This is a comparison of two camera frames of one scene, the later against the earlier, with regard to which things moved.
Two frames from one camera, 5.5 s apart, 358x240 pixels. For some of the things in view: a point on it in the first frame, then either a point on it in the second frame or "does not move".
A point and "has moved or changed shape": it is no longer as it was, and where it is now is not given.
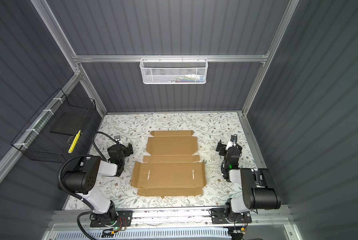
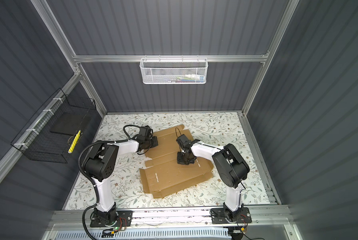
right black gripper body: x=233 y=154 -> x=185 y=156
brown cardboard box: x=171 y=168 has moved or changed shape
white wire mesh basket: x=173 y=71 does not move
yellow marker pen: x=74 y=142 does not move
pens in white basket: x=188 y=78 does not move
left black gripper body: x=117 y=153 -> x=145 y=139
